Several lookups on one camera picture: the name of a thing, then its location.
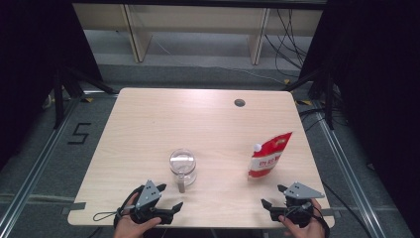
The clear glass jar with lid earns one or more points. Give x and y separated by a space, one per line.
182 165

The black curtain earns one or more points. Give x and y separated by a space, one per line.
29 49
379 82

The grey tape strip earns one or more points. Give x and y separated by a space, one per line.
333 213
75 207

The person's left hand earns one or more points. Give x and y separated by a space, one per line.
127 228

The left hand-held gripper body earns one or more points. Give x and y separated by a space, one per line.
148 195

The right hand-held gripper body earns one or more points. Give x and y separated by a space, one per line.
298 191

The red and white spouted pouch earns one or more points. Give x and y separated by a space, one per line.
267 158

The black metal stand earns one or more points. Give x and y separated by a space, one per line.
328 99
58 99

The person's right hand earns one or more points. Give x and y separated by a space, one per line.
298 231

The aluminium floor rail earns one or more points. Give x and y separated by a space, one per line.
36 162
346 172

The light wooden shelf unit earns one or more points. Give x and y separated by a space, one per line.
198 20

